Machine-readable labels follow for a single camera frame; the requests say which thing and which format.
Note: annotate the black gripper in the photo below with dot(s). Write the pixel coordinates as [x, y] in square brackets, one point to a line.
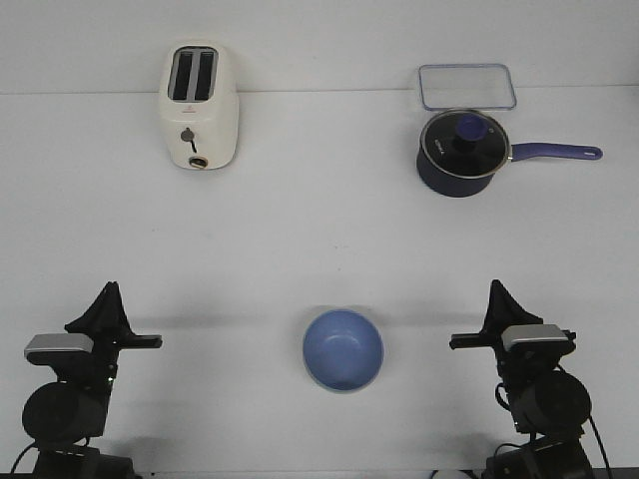
[97, 371]
[540, 396]

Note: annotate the blue bowl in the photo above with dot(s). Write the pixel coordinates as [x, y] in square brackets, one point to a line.
[343, 350]

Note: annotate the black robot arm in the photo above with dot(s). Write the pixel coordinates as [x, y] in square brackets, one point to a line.
[544, 455]
[63, 416]

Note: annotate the dark blue saucepan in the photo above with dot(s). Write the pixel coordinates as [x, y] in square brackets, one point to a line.
[462, 188]

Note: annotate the glass pot lid blue knob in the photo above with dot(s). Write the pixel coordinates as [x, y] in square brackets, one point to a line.
[465, 144]

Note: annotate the clear container blue rim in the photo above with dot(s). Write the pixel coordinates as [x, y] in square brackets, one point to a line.
[486, 87]

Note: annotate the cream two-slot toaster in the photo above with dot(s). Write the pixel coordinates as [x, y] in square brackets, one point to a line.
[199, 106]

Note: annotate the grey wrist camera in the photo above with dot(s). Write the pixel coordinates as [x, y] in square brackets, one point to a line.
[58, 348]
[527, 334]

